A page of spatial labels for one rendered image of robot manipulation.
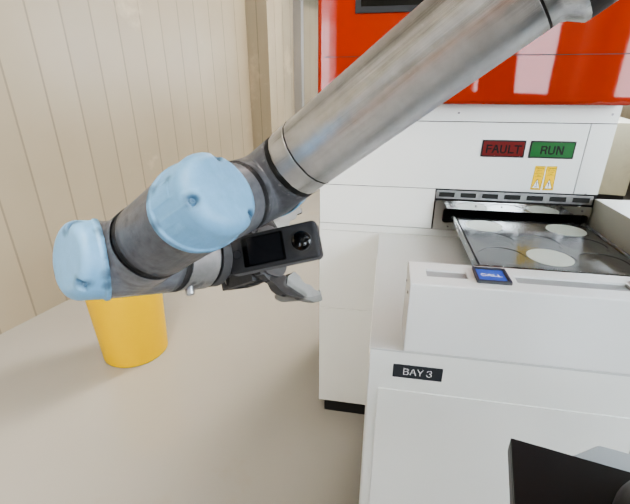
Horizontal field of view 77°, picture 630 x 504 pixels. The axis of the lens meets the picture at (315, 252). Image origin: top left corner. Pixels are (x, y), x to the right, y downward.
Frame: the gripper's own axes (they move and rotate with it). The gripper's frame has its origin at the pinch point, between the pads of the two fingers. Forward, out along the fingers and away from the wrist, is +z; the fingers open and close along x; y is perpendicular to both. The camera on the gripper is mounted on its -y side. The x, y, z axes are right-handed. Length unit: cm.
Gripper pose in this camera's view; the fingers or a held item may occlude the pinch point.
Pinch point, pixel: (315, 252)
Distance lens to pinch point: 62.7
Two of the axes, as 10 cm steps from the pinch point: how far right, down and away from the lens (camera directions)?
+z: 5.8, -0.1, 8.1
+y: -7.8, 2.7, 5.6
